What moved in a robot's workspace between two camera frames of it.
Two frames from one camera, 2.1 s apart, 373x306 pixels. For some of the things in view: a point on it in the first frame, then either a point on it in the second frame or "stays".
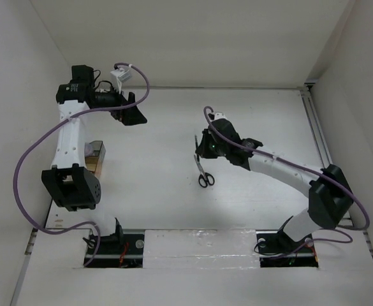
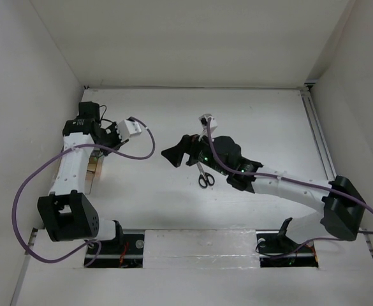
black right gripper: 203,148 -> 175,154
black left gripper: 129,116 -> 118,142
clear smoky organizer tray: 94,152 stays
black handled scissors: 206,178 stays
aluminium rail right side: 307,96 stays
